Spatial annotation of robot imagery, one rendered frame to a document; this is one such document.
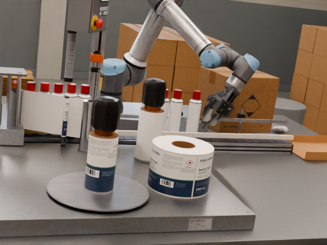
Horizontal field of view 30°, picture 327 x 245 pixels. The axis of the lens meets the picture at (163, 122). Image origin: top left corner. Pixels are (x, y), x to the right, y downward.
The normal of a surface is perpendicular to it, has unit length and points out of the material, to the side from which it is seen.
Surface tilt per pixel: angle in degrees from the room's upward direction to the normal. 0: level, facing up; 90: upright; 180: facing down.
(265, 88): 90
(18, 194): 0
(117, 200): 0
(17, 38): 90
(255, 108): 90
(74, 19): 90
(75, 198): 0
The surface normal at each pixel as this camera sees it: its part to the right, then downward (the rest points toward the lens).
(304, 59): -0.93, -0.02
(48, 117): -0.18, 0.23
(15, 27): 0.29, 0.28
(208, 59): -0.52, 0.15
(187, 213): 0.12, -0.96
